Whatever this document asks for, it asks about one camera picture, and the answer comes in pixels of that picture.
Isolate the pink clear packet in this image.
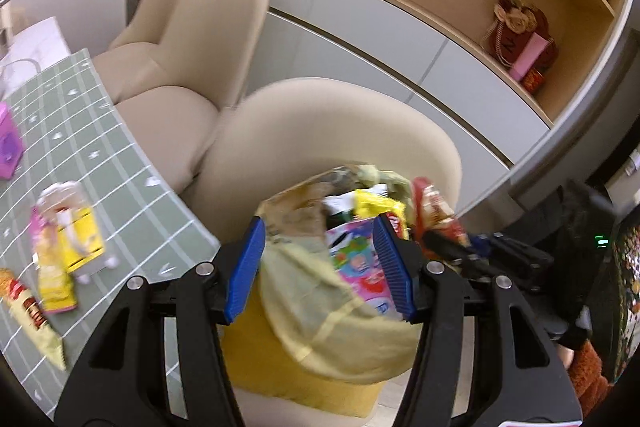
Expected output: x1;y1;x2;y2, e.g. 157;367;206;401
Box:
27;181;83;258

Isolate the white sideboard cabinet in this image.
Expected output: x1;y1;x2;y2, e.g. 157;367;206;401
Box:
177;0;556;212

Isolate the yellow bag of snacks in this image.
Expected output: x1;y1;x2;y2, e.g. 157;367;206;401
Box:
220;164;463;410

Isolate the cream red-label packet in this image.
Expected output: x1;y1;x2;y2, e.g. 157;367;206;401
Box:
0;268;67;373

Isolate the clear yellow packet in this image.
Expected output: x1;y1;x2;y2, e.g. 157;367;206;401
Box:
55;202;107;275

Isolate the pink colourful wrapper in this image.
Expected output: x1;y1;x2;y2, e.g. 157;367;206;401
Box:
325;217;406;318

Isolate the red gift bag decoration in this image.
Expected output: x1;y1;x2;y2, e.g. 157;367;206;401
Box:
482;0;560;95

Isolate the green checked table mat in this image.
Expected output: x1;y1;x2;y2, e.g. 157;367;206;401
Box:
0;48;223;423

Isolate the pink lidded box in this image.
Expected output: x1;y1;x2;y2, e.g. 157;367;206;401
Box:
0;102;26;180

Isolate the person's right forearm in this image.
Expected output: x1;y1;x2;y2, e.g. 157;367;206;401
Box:
556;338;617;418

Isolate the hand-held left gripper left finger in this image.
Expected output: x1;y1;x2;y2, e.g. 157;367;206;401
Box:
54;216;267;427

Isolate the dark patterned cloth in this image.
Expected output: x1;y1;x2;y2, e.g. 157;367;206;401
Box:
612;214;640;380

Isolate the yellow snack packet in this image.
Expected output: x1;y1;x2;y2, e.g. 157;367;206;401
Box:
36;252;79;314

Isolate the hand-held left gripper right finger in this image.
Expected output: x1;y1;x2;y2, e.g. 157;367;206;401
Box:
372;213;585;427

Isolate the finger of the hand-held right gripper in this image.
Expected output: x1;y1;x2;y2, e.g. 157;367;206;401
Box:
422;229;483;278
472;234;555;293

